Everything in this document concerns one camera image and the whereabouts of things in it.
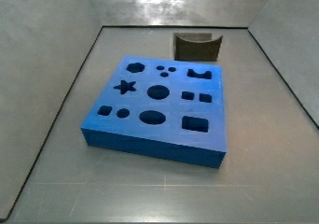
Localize blue foam shape board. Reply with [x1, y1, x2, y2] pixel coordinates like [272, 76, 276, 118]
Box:
[81, 56, 228, 168]

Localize black curved bracket stand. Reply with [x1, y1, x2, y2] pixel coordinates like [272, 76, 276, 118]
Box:
[173, 33, 223, 62]

